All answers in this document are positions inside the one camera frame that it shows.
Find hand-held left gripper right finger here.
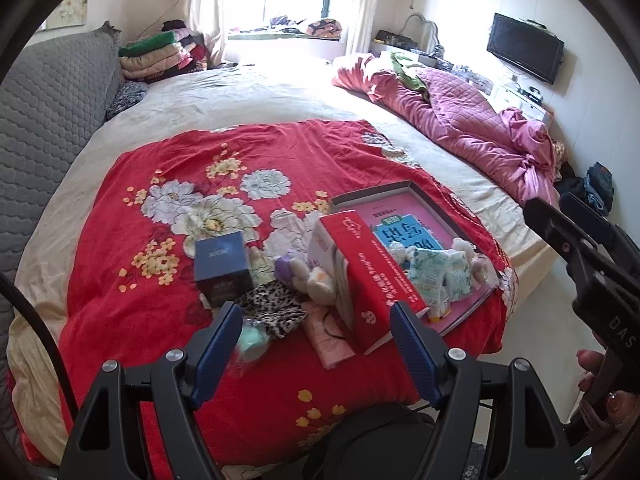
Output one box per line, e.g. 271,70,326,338
390,301,576,480

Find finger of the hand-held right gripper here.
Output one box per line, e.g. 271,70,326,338
558,191,640,266
523,197,608,286

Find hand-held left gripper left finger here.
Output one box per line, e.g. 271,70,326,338
60,301,244,480

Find green round item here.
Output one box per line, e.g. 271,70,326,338
231,321,271,368

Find green tissue pack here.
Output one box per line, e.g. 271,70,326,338
405,249,452,307

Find purple soft toy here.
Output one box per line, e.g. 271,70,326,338
274,254,301,286

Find person's right hand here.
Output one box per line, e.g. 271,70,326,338
575,349,638,443

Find pile of jeans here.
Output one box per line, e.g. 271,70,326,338
555,161,615,216

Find leopard print cloth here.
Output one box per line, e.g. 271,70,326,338
235,282,308,339

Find dark blue box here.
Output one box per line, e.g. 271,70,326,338
194,232,255,308

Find red and white box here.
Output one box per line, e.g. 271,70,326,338
307,210,431,356

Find pink folded cloth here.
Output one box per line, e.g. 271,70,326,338
301,305,358,371

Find white pink plush toy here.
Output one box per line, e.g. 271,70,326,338
450,237,478,263

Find red floral blanket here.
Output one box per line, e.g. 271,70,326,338
59,119,516,476

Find white plush bunny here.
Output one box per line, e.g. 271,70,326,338
292,260,341,307

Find white cabinet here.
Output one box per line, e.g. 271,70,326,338
490,72,553,126

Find pink quilted duvet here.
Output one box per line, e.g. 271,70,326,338
332,52,563,206

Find black flat television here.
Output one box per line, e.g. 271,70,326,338
486,12,566,86

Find green cloth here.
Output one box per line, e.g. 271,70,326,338
389,52,431,98

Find vanity mirror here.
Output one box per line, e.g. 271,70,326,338
402,12,443,56

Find dark patterned pillow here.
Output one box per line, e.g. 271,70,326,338
104,81,149,122

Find grey quilted headboard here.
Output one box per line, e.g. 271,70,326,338
0,25,126,461

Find white curtain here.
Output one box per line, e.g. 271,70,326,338
345,0,386,58
182,0,231,66

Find stack of folded blankets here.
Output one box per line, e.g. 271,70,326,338
118,20,211,80

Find patterned cushion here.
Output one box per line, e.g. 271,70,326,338
306,18,345,38

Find clothes on window sill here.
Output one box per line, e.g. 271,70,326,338
229,15,308,36

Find black cable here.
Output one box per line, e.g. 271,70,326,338
0,272,78,426

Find floral wall picture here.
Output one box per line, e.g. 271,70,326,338
42,0,92,28

